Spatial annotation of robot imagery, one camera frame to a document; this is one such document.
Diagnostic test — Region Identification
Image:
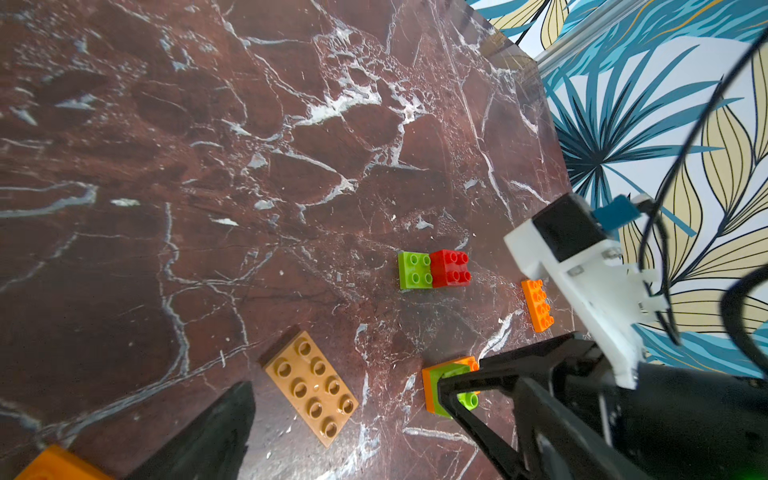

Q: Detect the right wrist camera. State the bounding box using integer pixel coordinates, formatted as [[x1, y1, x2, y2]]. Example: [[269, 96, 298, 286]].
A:
[[504, 193, 670, 389]]

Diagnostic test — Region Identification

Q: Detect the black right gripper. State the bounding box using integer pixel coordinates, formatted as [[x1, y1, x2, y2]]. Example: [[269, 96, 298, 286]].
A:
[[436, 332, 767, 479]]

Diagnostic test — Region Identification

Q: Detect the aluminium corner post right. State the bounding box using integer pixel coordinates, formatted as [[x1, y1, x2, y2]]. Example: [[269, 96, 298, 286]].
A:
[[535, 0, 646, 77]]

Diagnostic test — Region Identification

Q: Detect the long green lego brick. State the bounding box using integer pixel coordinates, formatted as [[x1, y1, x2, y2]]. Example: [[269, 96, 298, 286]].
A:
[[398, 251, 433, 290]]

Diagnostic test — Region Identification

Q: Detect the tan lego brick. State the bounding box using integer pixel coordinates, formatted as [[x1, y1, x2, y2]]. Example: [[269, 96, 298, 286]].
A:
[[262, 326, 359, 448]]

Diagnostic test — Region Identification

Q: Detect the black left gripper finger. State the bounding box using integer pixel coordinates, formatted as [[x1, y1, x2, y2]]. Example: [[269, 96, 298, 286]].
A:
[[128, 382, 256, 479]]

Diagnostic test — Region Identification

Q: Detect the black camera cable right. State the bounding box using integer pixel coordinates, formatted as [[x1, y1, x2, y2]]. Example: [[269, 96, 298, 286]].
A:
[[637, 26, 768, 346]]

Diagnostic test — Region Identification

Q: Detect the small orange lego brick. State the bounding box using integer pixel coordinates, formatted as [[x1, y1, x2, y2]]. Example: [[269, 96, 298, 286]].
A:
[[521, 280, 554, 333]]

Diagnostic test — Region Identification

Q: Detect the small green lego brick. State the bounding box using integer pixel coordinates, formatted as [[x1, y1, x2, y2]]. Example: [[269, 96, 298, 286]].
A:
[[433, 362, 480, 419]]

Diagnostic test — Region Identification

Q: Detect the red lego brick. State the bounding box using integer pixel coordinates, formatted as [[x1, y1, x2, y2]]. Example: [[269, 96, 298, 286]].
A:
[[429, 250, 472, 288]]

